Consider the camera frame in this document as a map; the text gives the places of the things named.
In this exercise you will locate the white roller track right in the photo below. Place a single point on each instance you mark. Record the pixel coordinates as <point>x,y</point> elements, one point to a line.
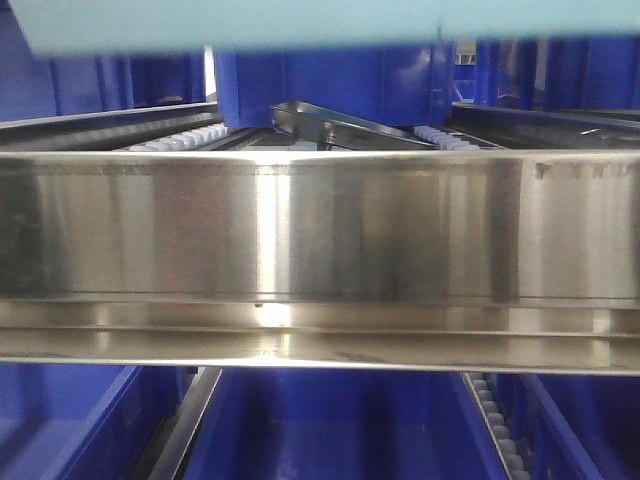
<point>443,140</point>

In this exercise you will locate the white roller track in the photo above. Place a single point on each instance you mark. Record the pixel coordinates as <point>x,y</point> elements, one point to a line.
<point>443,140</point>
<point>184,141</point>

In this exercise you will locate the white roller track centre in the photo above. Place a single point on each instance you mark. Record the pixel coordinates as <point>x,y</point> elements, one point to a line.
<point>184,141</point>

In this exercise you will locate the centre lower blue bin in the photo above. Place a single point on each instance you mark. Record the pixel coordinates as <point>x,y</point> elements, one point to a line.
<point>342,424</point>

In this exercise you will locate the right lower blue bin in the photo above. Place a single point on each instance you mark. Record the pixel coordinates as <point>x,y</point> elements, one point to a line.
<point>572,426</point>

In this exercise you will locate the left lower blue bin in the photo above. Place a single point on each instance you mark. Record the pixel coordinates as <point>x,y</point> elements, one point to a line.
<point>83,421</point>

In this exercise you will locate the steel tray behind rail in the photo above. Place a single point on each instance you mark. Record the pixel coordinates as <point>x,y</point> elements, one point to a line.
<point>328,127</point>

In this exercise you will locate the steel shelf front rail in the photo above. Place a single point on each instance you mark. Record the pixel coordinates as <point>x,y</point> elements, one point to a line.
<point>524,261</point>

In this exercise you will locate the centre blue bin behind rail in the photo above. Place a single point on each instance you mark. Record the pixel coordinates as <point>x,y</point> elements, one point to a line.
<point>393,85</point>

